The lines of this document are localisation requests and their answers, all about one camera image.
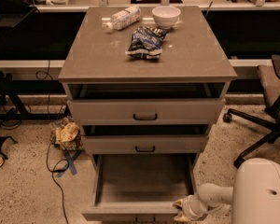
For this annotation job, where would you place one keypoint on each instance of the blue crumpled chip bag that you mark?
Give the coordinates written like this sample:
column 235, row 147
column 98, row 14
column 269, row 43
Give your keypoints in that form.
column 146, row 43

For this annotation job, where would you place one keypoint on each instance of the black office chair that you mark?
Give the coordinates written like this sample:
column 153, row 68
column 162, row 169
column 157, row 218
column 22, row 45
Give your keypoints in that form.
column 269, row 76

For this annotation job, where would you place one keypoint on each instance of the colourful snack bag on floor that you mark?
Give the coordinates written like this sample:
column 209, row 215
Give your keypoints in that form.
column 65, row 134

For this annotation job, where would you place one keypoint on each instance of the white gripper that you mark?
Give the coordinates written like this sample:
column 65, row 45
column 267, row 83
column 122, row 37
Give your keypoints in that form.
column 187, row 207

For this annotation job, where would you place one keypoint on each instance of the white bowl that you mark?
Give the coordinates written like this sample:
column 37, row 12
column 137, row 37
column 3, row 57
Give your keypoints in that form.
column 165, row 16

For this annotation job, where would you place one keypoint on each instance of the grey top drawer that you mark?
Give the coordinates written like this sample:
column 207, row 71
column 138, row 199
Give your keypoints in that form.
column 146, row 111

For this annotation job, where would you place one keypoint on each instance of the grey bottom drawer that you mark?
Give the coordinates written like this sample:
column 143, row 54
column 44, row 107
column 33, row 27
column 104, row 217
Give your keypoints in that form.
column 139, row 187

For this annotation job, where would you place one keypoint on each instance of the grey drawer cabinet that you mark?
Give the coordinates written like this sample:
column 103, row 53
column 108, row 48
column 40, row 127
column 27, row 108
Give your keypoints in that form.
column 192, row 66

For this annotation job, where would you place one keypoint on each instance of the black tripod stand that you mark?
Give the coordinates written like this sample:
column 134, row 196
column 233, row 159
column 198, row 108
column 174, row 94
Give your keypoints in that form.
column 2, row 141

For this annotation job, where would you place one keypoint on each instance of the black desk frame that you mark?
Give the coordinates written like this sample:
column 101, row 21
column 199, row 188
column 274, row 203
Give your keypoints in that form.
column 11, row 89

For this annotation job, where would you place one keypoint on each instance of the grey drawer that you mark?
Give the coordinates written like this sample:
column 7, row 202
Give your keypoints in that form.
column 144, row 144
column 146, row 111
column 139, row 187

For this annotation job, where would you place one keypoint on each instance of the blue tape cross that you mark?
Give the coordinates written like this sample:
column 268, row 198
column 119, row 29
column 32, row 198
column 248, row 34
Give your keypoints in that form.
column 70, row 157

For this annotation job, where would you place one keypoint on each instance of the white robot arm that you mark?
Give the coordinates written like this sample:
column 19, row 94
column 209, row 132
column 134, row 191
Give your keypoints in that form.
column 254, row 198

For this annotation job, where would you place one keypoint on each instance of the clear plastic water bottle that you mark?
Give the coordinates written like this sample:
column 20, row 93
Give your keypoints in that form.
column 123, row 19

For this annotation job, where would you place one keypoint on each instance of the grey middle drawer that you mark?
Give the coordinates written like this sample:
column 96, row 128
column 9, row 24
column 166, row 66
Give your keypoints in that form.
column 144, row 144

